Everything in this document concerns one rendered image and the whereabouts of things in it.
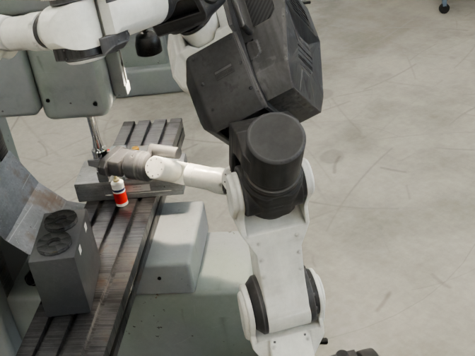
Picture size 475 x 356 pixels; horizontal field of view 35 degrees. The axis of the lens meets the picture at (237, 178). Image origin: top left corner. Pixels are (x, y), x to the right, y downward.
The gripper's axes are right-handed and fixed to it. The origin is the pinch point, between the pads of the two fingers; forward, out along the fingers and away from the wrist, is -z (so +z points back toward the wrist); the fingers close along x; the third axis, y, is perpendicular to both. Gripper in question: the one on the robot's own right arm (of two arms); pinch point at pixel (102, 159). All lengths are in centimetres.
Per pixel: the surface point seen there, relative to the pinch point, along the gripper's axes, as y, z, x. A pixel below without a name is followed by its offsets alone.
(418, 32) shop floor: 112, -10, -376
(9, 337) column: 52, -27, 34
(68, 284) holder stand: 9.6, 17.7, 42.8
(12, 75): -34.3, -8.4, 16.3
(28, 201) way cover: 16.9, -29.5, 6.5
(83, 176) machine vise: 12.7, -15.8, -6.4
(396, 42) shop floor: 112, -20, -356
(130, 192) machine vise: 17.7, 0.2, -8.8
